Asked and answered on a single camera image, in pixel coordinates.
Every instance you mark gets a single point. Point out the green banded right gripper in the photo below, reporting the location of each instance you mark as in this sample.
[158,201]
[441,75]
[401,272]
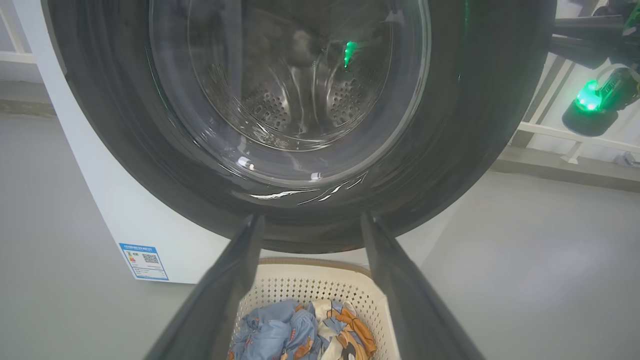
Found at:
[631,20]

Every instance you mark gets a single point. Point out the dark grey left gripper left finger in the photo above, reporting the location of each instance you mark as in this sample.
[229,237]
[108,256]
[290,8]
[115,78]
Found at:
[220,300]

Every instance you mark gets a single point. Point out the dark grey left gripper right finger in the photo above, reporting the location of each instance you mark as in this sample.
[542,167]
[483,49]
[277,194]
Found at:
[410,310]

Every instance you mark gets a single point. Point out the blue cream orange patterned garment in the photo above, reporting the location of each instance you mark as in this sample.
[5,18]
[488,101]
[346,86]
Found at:
[270,330]

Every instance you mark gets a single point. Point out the black round glass washer door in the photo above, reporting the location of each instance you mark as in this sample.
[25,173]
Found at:
[125,125]

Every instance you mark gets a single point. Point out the cream perforated laundry basket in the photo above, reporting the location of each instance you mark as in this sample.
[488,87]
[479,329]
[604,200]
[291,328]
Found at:
[300,285]

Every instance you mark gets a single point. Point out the white front-load washing machine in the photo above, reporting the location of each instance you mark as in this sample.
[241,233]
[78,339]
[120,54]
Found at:
[150,225]

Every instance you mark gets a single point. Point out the blue white energy label sticker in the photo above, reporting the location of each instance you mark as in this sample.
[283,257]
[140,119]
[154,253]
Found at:
[144,261]

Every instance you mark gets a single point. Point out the perforated steel washer drum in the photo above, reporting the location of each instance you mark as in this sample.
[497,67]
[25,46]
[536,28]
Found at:
[300,105]

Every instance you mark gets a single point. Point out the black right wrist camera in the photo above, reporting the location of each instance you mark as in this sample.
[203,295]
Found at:
[595,117]

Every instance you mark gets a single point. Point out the small grey metal bracket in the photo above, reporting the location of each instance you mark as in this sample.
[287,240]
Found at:
[627,160]

